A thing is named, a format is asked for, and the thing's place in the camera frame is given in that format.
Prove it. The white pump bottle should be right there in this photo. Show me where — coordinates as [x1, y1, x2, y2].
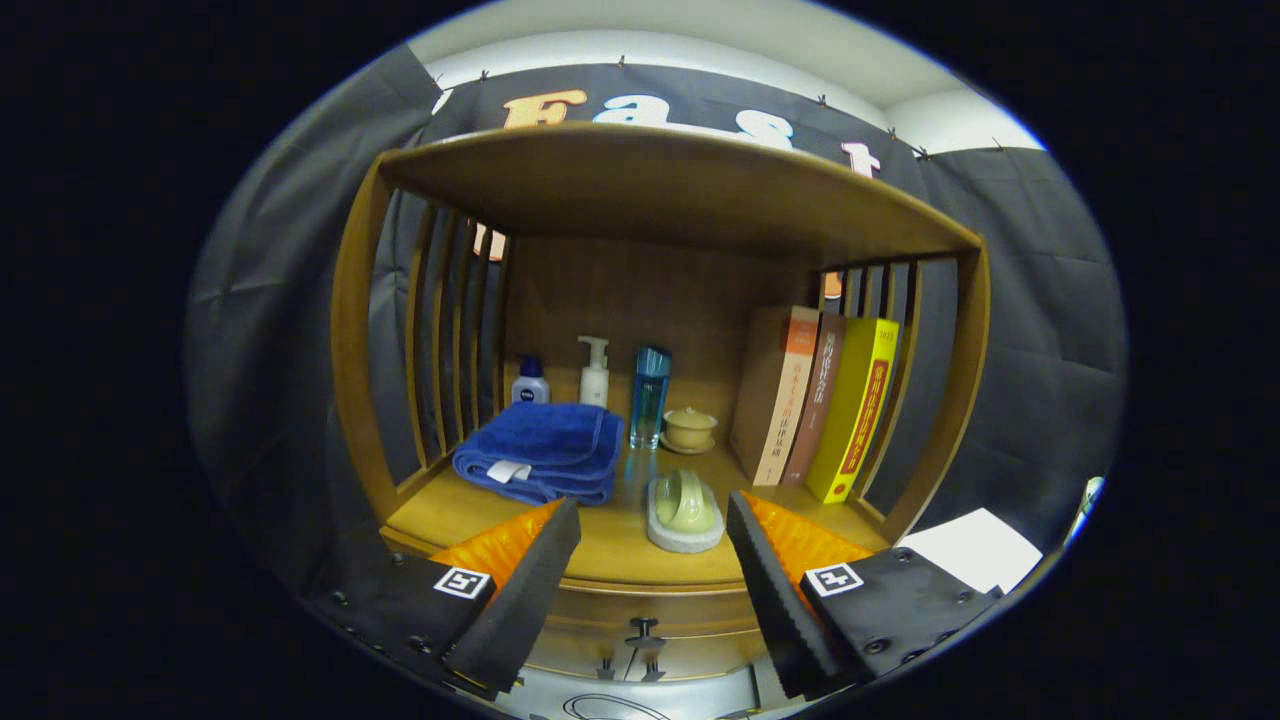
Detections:
[578, 336, 611, 409]

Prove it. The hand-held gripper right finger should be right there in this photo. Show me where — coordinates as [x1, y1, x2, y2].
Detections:
[727, 490, 1004, 701]

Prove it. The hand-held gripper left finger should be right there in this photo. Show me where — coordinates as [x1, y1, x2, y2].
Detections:
[305, 497, 583, 699]

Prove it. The blue folded towel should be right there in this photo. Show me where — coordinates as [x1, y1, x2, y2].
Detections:
[452, 402, 625, 506]

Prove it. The beige book orange spine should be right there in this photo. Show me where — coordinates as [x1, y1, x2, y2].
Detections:
[730, 305, 821, 488]

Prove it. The pale green ornament grey base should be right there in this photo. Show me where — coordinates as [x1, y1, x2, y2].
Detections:
[645, 469, 726, 554]

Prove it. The brown book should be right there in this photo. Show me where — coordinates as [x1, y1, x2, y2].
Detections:
[782, 312, 847, 488]

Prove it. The wooden drawer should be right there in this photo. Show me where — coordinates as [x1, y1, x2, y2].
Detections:
[540, 583, 771, 649]

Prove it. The beige lidded teacup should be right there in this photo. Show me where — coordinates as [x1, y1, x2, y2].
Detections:
[660, 406, 719, 456]

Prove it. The blue glass bottle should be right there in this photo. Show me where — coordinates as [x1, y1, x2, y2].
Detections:
[630, 346, 672, 451]

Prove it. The wooden countertop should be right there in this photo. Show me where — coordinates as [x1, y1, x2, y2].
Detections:
[385, 440, 891, 593]

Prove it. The white table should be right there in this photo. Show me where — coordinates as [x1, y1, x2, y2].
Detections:
[897, 508, 1044, 596]

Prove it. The yellow book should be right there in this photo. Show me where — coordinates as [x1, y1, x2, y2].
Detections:
[805, 317, 901, 505]

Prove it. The small blue-capped lotion bottle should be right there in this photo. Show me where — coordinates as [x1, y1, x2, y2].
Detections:
[511, 356, 551, 405]

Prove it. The wooden cabinet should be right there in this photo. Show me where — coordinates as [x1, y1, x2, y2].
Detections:
[330, 122, 991, 686]

